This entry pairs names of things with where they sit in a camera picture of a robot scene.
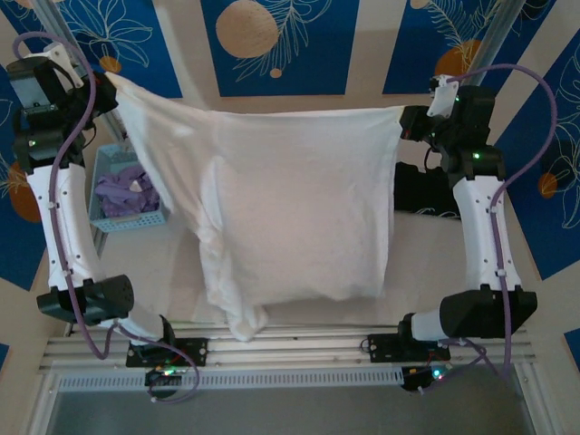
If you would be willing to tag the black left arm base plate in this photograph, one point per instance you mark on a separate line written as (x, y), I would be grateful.
(195, 351)

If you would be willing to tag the light blue plastic basket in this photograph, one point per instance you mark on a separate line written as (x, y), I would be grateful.
(136, 222)

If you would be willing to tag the black folded t-shirt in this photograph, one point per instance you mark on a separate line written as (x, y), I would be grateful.
(421, 190)

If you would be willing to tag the aluminium frame post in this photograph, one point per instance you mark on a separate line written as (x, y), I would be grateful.
(498, 22)
(44, 12)

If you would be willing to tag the aluminium mounting rail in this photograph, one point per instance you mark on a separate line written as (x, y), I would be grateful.
(317, 346)

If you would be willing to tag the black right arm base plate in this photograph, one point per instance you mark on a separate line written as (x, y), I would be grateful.
(385, 349)

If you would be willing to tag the small black circuit board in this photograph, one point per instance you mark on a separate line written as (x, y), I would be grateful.
(158, 378)
(414, 380)

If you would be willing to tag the white t-shirt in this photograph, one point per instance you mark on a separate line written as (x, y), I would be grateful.
(294, 190)

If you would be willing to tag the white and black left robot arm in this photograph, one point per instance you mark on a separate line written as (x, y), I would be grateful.
(68, 226)

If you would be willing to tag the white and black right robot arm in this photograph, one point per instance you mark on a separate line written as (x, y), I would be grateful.
(485, 235)

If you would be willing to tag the purple crumpled cloth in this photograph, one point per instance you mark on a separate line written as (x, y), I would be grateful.
(118, 195)

